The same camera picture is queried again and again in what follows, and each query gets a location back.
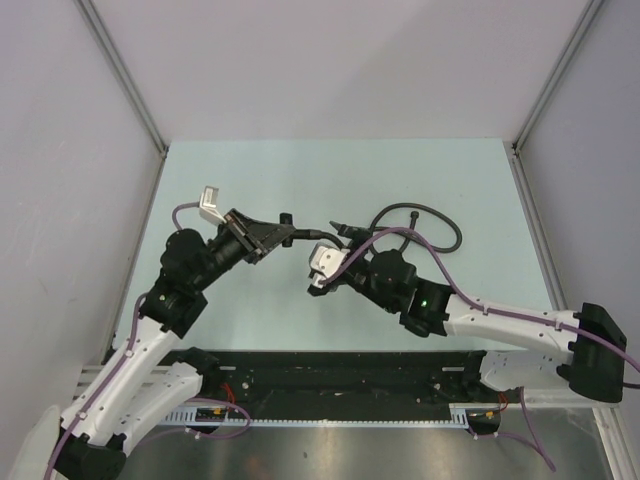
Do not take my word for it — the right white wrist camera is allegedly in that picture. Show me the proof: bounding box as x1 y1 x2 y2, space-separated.
309 242 347 289

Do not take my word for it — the black T-shaped connector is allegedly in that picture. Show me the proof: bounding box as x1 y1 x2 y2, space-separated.
279 212 312 248

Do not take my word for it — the aluminium corner post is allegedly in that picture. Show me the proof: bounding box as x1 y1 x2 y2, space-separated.
509 0 606 151
73 0 169 158

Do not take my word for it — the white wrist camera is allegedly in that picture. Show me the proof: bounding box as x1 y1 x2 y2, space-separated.
198 186 225 225
309 242 347 289

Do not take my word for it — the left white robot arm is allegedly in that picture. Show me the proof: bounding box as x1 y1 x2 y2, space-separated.
44 209 296 479

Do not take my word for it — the white slotted cable duct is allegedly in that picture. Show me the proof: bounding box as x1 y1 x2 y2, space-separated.
159 405 503 429

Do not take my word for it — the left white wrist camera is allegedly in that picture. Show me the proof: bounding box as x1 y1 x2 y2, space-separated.
198 186 225 225

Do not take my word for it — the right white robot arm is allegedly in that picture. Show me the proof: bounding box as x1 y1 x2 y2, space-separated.
308 225 632 404

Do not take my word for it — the right aluminium corner post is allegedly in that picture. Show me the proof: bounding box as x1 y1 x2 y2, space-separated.
509 0 606 151

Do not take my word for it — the left aluminium corner post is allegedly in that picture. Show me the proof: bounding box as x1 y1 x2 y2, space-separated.
73 0 169 158

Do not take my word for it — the dark corrugated flexible hose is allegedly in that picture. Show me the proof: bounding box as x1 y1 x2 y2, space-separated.
304 200 461 256

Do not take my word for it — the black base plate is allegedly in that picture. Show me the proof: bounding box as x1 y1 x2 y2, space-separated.
199 351 520 420

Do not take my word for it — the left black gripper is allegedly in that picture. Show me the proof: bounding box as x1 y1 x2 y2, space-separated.
191 208 294 292

